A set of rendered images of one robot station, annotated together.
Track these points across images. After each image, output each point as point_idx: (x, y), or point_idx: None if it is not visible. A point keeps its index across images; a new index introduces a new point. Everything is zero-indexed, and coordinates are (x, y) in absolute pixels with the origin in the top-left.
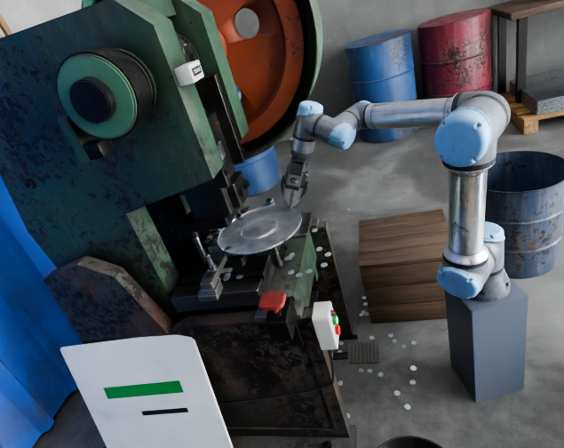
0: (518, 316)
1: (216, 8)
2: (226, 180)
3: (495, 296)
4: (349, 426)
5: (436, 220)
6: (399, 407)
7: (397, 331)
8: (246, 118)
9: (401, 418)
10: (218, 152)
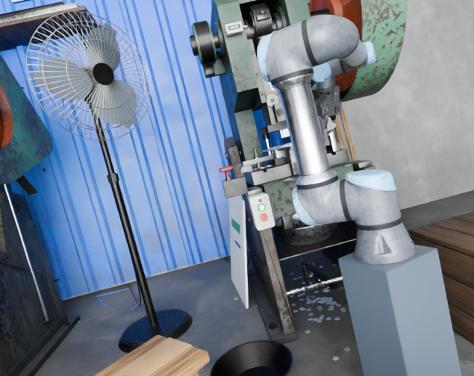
0: (382, 299)
1: None
2: (261, 98)
3: (360, 255)
4: (292, 330)
5: None
6: (332, 354)
7: None
8: None
9: (322, 358)
10: (255, 78)
